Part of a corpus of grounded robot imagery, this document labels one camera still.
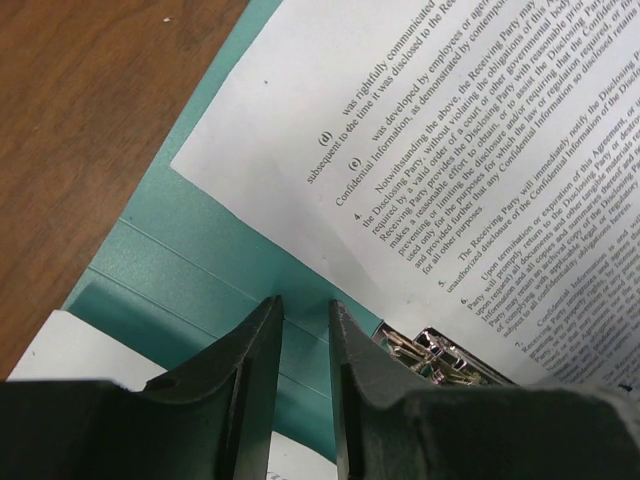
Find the printed white paper sheet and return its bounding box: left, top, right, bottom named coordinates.
left=8, top=310, right=337, bottom=480

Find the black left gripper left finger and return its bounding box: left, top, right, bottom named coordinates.
left=1, top=296, right=284, bottom=479

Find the metal folder clip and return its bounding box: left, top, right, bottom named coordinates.
left=372, top=322, right=514, bottom=386

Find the green file folder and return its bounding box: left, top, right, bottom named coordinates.
left=64, top=1, right=379, bottom=478

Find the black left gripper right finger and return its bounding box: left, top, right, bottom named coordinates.
left=329, top=301, right=639, bottom=479

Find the printed paper stack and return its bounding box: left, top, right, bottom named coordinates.
left=172, top=1, right=639, bottom=394

